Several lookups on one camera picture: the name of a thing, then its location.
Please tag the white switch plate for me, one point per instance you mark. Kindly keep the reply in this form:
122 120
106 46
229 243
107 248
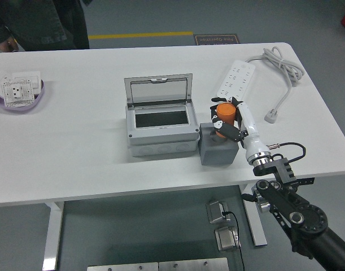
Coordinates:
25 75

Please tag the white cover plate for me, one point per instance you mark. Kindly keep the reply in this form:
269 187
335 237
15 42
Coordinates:
0 79

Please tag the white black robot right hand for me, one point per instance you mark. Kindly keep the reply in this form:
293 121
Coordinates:
252 132

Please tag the dark floor sign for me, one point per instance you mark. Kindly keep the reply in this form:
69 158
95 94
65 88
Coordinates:
217 39

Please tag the orange cylinder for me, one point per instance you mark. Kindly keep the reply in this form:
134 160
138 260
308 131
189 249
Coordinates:
226 113

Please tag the white power strip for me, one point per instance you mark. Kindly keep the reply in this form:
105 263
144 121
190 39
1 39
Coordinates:
237 82

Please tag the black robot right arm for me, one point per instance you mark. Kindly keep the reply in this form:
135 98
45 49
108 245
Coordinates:
307 223

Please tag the grey junction box hinged lid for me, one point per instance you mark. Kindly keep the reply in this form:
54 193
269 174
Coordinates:
161 135

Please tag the metal base plate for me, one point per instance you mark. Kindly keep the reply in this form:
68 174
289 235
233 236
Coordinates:
121 266
192 265

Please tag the person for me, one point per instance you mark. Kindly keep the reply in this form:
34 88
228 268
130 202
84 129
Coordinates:
48 22

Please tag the white socket module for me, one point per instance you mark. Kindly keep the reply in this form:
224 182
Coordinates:
17 93

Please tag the black table control panel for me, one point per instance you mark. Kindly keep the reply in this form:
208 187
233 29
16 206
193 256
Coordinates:
305 181

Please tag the metal floor socket box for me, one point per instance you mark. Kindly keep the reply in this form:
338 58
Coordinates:
227 240
216 213

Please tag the person's right hand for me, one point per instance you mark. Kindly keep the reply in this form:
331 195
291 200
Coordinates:
9 46

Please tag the purple bowl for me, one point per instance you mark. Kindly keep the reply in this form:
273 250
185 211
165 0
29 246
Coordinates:
19 109

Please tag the grey cube with round hole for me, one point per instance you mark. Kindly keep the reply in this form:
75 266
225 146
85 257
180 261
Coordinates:
214 155

